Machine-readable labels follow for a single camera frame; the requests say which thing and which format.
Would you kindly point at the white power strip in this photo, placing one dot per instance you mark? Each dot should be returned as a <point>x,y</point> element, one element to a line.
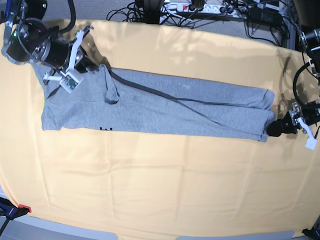
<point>209,10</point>

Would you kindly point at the grey t-shirt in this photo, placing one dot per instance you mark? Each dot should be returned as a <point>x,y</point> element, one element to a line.
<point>133,101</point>

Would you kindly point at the blue red table clamp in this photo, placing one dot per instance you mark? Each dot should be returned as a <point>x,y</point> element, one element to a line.
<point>10,211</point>

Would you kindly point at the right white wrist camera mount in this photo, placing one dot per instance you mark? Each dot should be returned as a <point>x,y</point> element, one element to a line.
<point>69,78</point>

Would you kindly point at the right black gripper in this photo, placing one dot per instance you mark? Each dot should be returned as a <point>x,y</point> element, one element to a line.
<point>56,52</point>

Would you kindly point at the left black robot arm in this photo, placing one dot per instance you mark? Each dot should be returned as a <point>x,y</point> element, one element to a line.
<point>308,28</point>

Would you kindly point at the yellow table cloth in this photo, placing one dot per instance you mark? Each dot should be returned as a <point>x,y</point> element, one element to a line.
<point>159,187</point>

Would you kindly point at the black clamp right corner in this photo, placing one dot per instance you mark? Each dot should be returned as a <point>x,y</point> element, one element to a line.
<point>312,233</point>

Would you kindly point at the black power adapter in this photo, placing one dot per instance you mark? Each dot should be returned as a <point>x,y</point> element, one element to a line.
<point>264,17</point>

